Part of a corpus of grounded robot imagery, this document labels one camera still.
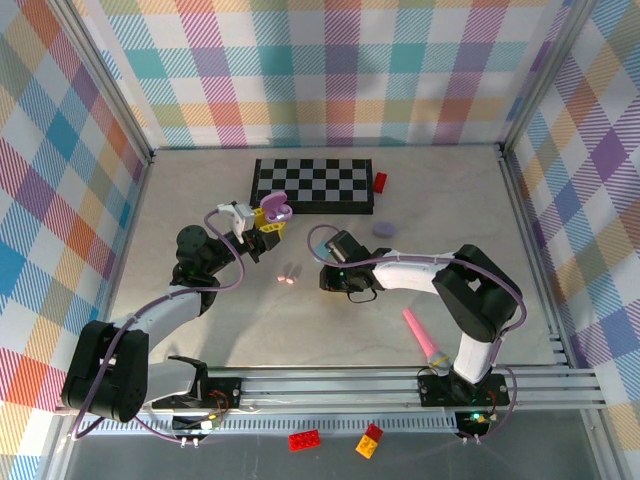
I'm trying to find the large red toy brick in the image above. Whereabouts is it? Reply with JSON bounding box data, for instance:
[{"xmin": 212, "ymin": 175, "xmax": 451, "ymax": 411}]
[{"xmin": 288, "ymin": 429, "xmax": 321, "ymax": 453}]

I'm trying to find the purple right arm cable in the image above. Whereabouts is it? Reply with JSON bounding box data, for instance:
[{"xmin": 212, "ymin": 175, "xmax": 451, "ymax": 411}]
[{"xmin": 307, "ymin": 224, "xmax": 529, "ymax": 444}]

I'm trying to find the aluminium frame post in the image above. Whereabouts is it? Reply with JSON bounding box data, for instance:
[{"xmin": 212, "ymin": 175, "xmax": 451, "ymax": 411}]
[
  {"xmin": 493, "ymin": 0, "xmax": 604, "ymax": 159},
  {"xmin": 47, "ymin": 0, "xmax": 157, "ymax": 166}
]

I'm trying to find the orange toy brick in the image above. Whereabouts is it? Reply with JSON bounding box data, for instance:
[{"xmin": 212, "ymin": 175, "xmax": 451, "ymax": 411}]
[{"xmin": 355, "ymin": 433, "xmax": 380, "ymax": 459}]

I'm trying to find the black grey folding chessboard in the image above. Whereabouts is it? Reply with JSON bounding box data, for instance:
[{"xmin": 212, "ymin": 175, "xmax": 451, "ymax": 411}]
[{"xmin": 248, "ymin": 157, "xmax": 376, "ymax": 216}]

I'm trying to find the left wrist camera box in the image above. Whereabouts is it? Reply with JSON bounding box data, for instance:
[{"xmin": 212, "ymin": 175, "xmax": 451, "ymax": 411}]
[{"xmin": 217, "ymin": 201, "xmax": 259, "ymax": 245}]

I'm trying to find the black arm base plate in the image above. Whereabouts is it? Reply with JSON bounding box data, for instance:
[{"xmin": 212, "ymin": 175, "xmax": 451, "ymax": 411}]
[
  {"xmin": 418, "ymin": 374, "xmax": 511, "ymax": 407},
  {"xmin": 152, "ymin": 377, "xmax": 244, "ymax": 411}
]

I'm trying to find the white slotted cable duct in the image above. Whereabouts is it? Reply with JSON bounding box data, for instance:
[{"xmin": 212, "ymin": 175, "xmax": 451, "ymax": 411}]
[{"xmin": 77, "ymin": 417, "xmax": 464, "ymax": 437}]

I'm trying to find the aluminium side rail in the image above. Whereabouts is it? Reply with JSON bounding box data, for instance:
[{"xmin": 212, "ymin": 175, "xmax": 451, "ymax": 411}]
[
  {"xmin": 62, "ymin": 149, "xmax": 159, "ymax": 386},
  {"xmin": 494, "ymin": 144, "xmax": 576, "ymax": 369}
]

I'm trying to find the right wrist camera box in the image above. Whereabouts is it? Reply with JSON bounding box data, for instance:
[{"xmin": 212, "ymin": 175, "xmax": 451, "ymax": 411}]
[{"xmin": 323, "ymin": 229, "xmax": 362, "ymax": 264}]

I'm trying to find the small black controller board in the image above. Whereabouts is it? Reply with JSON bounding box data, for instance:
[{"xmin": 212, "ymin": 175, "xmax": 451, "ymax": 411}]
[
  {"xmin": 172, "ymin": 413, "xmax": 225, "ymax": 435},
  {"xmin": 455, "ymin": 410, "xmax": 501, "ymax": 436}
]

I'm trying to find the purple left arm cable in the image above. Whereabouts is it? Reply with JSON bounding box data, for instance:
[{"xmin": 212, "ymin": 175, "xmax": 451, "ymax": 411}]
[{"xmin": 69, "ymin": 203, "xmax": 247, "ymax": 444}]

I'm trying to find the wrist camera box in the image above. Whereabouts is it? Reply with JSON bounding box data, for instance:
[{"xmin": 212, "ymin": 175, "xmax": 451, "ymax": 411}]
[
  {"xmin": 323, "ymin": 229, "xmax": 362, "ymax": 264},
  {"xmin": 217, "ymin": 201, "xmax": 259, "ymax": 245}
]

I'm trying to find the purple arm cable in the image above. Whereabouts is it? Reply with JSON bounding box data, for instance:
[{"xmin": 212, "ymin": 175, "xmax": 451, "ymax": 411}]
[
  {"xmin": 307, "ymin": 224, "xmax": 529, "ymax": 444},
  {"xmin": 69, "ymin": 203, "xmax": 247, "ymax": 444}
]

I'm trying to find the wide aluminium frame rail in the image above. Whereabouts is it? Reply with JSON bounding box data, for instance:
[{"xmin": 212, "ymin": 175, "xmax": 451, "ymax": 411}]
[{"xmin": 54, "ymin": 367, "xmax": 609, "ymax": 416}]

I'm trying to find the pink-lilac earbud charging case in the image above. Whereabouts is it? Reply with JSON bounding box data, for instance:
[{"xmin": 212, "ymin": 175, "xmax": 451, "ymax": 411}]
[{"xmin": 260, "ymin": 192, "xmax": 294, "ymax": 223}]

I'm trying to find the pink toy microphone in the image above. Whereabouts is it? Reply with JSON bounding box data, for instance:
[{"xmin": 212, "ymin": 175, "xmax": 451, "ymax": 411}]
[{"xmin": 402, "ymin": 308, "xmax": 451, "ymax": 376}]

